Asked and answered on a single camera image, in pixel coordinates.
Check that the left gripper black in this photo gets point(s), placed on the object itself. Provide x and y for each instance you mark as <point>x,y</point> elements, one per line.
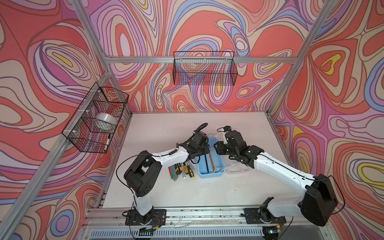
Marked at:
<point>207,149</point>

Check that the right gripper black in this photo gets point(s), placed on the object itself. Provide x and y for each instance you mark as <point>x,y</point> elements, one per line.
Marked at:
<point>219,150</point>

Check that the blue plastic tool box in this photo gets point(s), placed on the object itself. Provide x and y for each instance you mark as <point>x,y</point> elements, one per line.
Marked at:
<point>217,159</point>

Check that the clear tool box lid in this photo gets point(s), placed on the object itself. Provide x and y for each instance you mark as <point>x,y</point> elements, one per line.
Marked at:
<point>241,162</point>

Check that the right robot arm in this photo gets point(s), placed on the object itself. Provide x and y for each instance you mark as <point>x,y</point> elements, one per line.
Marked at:
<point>316,200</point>

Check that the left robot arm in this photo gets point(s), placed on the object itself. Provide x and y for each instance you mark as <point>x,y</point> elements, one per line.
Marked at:
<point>144,171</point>

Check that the yellow black utility knife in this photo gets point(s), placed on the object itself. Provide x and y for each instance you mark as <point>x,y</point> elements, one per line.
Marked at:
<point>178,169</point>

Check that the teal utility knife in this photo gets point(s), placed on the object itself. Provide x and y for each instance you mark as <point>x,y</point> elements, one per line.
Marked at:
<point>173,173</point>

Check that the grey tape roll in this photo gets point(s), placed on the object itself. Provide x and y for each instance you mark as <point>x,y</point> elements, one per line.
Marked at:
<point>105,122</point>

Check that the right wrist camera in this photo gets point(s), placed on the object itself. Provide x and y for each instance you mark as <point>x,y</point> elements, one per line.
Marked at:
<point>227,128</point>

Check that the rear wire basket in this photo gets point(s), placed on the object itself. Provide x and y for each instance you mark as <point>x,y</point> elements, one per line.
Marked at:
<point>204,68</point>

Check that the wire basket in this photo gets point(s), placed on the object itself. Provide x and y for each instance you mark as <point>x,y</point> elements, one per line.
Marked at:
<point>81,132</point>
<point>204,68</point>

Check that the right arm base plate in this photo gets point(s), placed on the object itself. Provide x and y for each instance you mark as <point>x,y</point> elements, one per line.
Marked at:
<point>263,216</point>

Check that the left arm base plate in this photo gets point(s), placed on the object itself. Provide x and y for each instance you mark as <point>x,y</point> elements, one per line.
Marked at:
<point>155,218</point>

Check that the left wire basket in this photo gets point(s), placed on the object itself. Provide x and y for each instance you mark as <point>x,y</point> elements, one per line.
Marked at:
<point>81,132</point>

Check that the aluminium front rail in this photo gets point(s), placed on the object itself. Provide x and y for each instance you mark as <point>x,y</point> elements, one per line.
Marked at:
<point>196,223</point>

